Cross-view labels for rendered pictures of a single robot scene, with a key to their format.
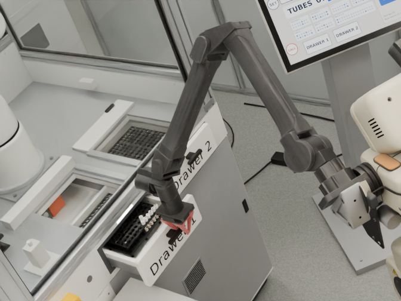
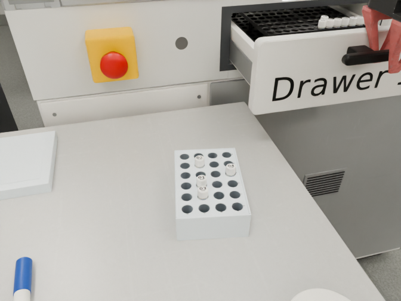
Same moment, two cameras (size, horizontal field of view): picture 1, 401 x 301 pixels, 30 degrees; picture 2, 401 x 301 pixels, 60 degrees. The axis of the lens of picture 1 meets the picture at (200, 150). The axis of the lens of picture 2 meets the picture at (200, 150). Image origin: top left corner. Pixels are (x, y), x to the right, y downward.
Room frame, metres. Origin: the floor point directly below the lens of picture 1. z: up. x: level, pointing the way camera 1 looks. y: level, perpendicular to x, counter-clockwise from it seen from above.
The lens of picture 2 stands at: (1.14, 0.13, 1.09)
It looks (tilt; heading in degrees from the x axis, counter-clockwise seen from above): 38 degrees down; 29
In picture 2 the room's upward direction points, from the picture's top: straight up
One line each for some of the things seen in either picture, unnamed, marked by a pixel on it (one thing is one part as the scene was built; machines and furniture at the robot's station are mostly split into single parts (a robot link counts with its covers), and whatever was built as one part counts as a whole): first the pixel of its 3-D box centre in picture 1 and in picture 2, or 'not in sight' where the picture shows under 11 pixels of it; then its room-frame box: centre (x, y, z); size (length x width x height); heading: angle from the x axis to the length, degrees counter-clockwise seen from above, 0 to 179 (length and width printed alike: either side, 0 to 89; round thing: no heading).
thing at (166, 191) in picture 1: (164, 187); not in sight; (1.66, 0.13, 1.07); 0.07 x 0.06 x 0.07; 40
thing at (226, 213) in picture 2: not in sight; (208, 190); (1.42, 0.28, 0.78); 0.12 x 0.08 x 0.04; 33
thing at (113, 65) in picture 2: not in sight; (113, 64); (1.50, 0.49, 0.88); 0.04 x 0.03 x 0.04; 133
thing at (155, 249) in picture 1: (169, 239); (345, 68); (1.66, 0.18, 0.87); 0.29 x 0.02 x 0.11; 133
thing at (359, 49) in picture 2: (173, 233); (363, 54); (1.64, 0.16, 0.91); 0.07 x 0.04 x 0.01; 133
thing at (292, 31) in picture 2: (142, 226); (315, 30); (1.73, 0.25, 0.90); 0.18 x 0.02 x 0.01; 133
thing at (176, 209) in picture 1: (172, 203); not in sight; (1.65, 0.13, 1.01); 0.10 x 0.07 x 0.07; 44
